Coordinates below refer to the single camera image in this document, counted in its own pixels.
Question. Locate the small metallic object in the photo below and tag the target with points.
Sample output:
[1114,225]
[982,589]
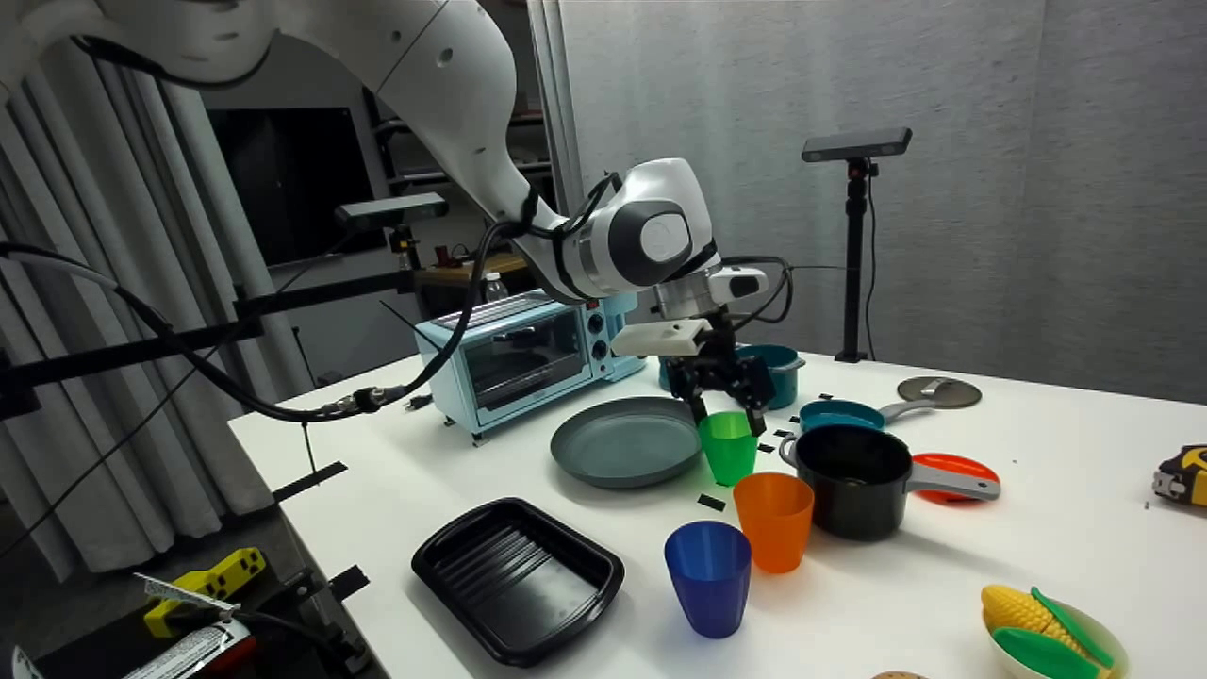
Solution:
[1190,478]

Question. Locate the grey-teal round plate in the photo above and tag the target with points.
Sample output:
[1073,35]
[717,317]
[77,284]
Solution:
[625,444]

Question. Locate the grey stereo camera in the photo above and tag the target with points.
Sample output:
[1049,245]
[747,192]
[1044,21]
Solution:
[389,208]

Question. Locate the white-grey wrist camera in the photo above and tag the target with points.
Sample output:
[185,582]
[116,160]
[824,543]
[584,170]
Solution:
[660,337]

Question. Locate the silver and red tool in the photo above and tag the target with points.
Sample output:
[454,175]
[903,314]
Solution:
[191,654]

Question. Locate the round grey metal lid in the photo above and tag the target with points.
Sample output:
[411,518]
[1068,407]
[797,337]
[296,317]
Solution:
[942,390]

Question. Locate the black table edge tape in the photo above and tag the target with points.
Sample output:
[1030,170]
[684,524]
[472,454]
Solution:
[349,582]

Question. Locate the orange plastic cup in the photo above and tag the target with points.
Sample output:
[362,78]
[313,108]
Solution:
[776,528]

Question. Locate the light blue toy toaster oven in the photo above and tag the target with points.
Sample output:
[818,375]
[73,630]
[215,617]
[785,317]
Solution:
[515,363]

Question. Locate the dark stereo camera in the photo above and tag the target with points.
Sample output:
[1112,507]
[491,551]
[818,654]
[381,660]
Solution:
[858,146]

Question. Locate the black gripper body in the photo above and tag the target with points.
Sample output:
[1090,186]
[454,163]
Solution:
[725,375]

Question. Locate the toy burger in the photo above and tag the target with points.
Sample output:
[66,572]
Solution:
[899,677]

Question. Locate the black metal frame bar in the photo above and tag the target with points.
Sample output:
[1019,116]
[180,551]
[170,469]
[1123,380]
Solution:
[125,351]

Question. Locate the yellow toy corn cob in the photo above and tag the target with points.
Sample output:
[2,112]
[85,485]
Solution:
[1016,609]

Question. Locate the green plastic cup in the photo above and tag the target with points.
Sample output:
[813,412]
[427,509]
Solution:
[725,454]

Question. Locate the smooth grey fabric curtain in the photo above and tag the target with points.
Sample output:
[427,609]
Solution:
[1068,191]

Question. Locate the small black tape square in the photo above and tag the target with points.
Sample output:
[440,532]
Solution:
[767,445]
[785,434]

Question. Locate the pale pleated curtain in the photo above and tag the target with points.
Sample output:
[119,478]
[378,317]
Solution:
[191,250]

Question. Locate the small pale bowl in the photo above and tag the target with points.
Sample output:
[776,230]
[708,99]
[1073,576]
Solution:
[1117,654]

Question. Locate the black ridged baking tray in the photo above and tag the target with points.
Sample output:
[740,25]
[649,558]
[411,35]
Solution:
[515,578]

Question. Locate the black camera stand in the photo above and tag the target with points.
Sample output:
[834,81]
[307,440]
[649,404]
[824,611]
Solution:
[853,250]

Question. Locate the blue plastic cup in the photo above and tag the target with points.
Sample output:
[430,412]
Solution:
[708,585]

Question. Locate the dark monitor screen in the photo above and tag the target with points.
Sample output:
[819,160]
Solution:
[287,191]

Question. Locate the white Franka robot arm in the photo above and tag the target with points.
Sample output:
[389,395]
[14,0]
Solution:
[427,78]

